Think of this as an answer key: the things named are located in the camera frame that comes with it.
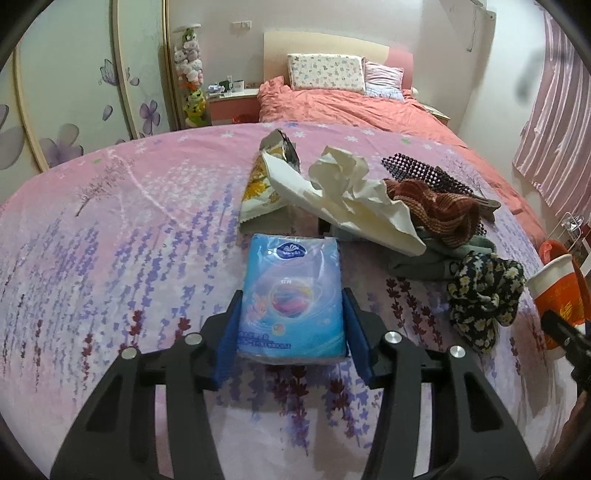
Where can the white wall socket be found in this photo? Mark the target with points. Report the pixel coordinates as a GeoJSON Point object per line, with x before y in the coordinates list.
{"type": "Point", "coordinates": [242, 24]}

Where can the black floral cloth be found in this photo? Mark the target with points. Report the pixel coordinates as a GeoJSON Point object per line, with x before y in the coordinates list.
{"type": "Point", "coordinates": [485, 295]}

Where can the floral pillow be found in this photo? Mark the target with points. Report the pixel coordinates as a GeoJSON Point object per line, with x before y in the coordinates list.
{"type": "Point", "coordinates": [325, 71]}

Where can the white mug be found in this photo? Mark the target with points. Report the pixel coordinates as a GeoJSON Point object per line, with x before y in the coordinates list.
{"type": "Point", "coordinates": [238, 86]}

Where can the cream and pink headboard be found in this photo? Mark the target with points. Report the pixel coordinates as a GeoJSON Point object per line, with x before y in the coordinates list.
{"type": "Point", "coordinates": [323, 44]}

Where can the black beaded mat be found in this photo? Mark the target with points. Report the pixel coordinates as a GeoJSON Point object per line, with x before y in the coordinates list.
{"type": "Point", "coordinates": [415, 168]}

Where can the brown striped knit cloth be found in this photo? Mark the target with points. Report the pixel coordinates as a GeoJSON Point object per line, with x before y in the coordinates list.
{"type": "Point", "coordinates": [436, 207]}

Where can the orange and white paper cup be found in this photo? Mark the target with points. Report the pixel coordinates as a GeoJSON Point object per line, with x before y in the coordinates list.
{"type": "Point", "coordinates": [558, 290]}

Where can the grey-green cloth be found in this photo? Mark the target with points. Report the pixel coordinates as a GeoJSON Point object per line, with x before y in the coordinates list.
{"type": "Point", "coordinates": [415, 265]}

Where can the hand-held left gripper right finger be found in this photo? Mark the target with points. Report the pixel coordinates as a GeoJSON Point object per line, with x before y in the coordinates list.
{"type": "Point", "coordinates": [359, 344]}

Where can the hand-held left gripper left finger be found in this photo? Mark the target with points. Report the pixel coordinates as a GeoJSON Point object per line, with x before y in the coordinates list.
{"type": "Point", "coordinates": [225, 344]}

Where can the column of plush toys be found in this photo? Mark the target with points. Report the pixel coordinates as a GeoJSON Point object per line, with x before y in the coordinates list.
{"type": "Point", "coordinates": [191, 78]}

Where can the pink striped pillow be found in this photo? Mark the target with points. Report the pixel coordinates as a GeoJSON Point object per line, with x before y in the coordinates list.
{"type": "Point", "coordinates": [384, 81]}

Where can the yellow foil snack bag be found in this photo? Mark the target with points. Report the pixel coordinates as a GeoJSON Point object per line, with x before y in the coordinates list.
{"type": "Point", "coordinates": [258, 189]}

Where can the bed with salmon duvet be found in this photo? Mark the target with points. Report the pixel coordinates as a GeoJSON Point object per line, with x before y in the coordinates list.
{"type": "Point", "coordinates": [369, 113]}

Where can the pink striped curtain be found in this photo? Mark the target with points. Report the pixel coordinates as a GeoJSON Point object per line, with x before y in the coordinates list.
{"type": "Point", "coordinates": [558, 115]}

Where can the sliding wardrobe with flower print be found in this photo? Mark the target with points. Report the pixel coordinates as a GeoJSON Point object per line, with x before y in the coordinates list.
{"type": "Point", "coordinates": [78, 87]}

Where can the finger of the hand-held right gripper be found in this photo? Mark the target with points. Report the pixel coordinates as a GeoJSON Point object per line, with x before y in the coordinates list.
{"type": "Point", "coordinates": [565, 332]}

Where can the pink and white nightstand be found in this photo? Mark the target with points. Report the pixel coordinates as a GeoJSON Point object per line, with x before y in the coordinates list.
{"type": "Point", "coordinates": [231, 107]}
{"type": "Point", "coordinates": [431, 108]}

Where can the blue tissue pack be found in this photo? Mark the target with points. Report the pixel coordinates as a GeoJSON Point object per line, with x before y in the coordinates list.
{"type": "Point", "coordinates": [292, 300]}

